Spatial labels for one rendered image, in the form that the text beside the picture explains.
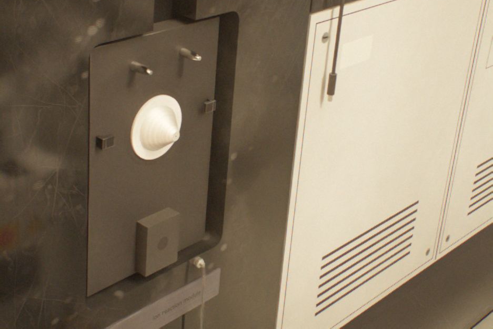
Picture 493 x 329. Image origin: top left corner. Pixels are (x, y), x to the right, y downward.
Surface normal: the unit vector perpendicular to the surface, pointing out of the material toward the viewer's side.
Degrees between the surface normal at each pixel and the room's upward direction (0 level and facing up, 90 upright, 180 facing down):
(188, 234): 90
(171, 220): 90
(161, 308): 90
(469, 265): 0
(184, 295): 90
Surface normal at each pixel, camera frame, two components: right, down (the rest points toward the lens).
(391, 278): 0.76, 0.33
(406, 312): 0.08, -0.91
